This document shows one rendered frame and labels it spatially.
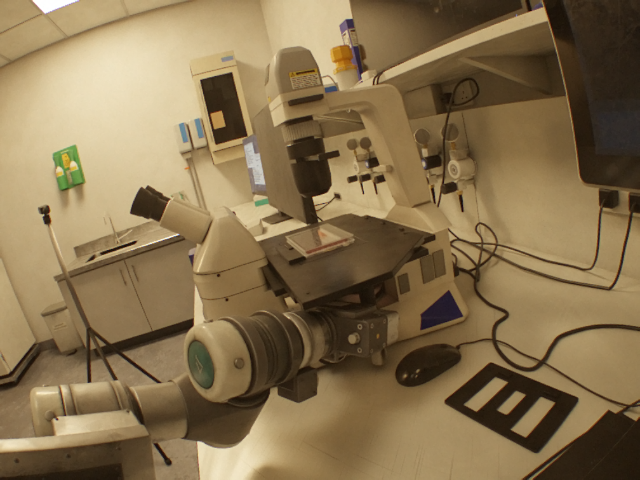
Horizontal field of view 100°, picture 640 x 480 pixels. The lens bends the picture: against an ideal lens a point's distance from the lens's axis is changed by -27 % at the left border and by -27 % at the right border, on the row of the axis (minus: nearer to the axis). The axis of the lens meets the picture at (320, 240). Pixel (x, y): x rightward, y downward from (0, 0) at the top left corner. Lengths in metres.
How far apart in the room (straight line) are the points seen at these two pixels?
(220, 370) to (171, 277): 2.43
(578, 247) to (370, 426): 0.63
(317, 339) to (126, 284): 2.43
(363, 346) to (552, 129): 0.65
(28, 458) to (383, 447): 0.39
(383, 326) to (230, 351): 0.21
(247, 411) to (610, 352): 0.53
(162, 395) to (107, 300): 2.51
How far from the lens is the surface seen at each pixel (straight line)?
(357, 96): 0.66
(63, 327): 3.49
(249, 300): 0.57
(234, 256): 0.54
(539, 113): 0.91
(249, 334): 0.36
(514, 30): 0.62
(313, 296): 0.42
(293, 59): 0.62
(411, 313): 0.66
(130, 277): 2.80
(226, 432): 0.44
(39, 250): 3.66
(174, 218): 0.58
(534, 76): 0.98
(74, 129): 3.46
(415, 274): 0.66
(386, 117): 0.68
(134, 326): 2.92
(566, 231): 0.93
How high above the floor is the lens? 1.12
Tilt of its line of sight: 15 degrees down
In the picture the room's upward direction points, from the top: 14 degrees counter-clockwise
